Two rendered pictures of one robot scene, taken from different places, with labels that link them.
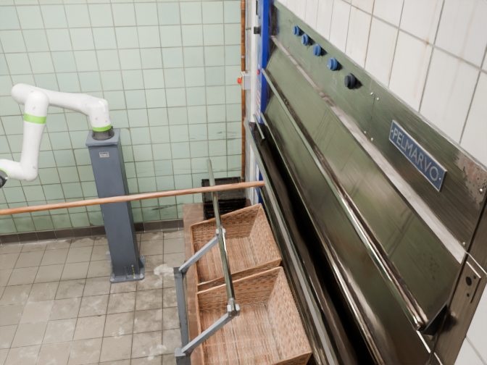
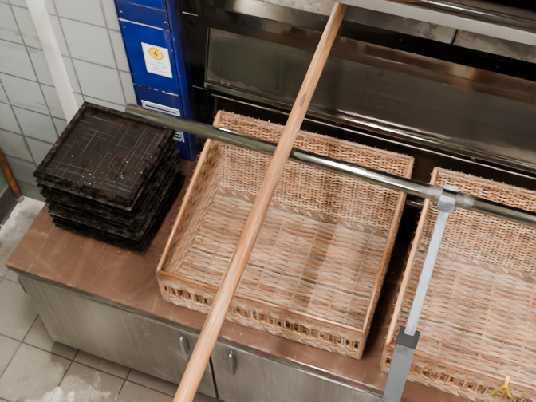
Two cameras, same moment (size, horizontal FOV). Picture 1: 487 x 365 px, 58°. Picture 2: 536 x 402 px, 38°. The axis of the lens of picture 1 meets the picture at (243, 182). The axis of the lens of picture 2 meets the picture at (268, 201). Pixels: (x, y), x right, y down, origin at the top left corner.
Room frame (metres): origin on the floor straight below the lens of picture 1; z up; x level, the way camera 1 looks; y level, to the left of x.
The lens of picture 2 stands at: (1.50, 1.09, 2.42)
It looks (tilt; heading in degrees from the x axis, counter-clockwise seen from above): 54 degrees down; 301
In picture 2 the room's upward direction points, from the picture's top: 2 degrees counter-clockwise
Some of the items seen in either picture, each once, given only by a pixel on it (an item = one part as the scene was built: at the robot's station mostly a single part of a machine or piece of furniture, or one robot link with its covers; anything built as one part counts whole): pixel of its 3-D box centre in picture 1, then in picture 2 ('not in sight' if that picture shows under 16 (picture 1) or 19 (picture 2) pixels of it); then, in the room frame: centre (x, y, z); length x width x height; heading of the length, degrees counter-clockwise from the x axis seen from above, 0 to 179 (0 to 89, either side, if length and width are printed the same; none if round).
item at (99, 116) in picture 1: (98, 113); not in sight; (2.65, 0.94, 1.36); 0.16 x 0.13 x 0.19; 51
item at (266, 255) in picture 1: (232, 250); (286, 230); (2.05, 0.07, 0.72); 0.56 x 0.49 x 0.28; 10
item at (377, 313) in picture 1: (313, 181); not in sight; (1.51, -0.28, 1.54); 1.79 x 0.11 x 0.19; 8
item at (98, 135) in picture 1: (103, 127); not in sight; (2.70, 0.94, 1.23); 0.26 x 0.15 x 0.06; 9
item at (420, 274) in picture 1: (319, 122); not in sight; (1.51, -0.28, 1.80); 1.79 x 0.11 x 0.19; 8
